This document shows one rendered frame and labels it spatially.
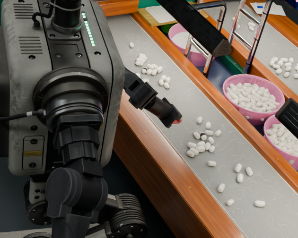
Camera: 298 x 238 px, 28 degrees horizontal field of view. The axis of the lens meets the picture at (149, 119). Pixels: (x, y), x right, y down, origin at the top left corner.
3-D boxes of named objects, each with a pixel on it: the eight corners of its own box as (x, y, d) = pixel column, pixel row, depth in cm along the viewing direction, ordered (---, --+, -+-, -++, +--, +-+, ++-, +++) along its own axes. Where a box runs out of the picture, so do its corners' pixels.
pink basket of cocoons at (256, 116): (258, 139, 241) (265, 122, 235) (205, 107, 252) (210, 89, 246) (288, 112, 259) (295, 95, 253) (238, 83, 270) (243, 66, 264)
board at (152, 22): (151, 27, 277) (151, 24, 277) (135, 11, 287) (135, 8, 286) (207, 17, 293) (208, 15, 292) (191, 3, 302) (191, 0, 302)
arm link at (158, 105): (145, 111, 195) (157, 97, 195) (135, 99, 200) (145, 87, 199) (157, 118, 201) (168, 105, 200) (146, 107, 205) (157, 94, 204)
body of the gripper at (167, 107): (167, 98, 209) (155, 90, 204) (182, 116, 203) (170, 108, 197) (154, 111, 211) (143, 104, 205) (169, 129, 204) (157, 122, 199)
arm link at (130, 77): (57, 30, 209) (79, 8, 209) (65, 37, 214) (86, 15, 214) (132, 108, 190) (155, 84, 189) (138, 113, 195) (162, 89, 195)
